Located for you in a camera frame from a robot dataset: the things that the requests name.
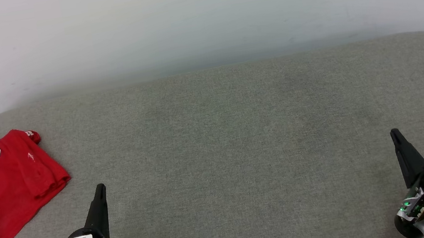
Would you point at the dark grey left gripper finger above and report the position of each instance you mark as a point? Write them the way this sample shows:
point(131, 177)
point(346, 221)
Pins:
point(99, 215)

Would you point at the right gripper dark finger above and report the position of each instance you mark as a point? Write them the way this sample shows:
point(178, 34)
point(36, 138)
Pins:
point(409, 161)

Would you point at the red and white jersey shirt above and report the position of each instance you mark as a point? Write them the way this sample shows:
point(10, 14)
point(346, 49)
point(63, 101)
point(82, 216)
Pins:
point(5, 196)

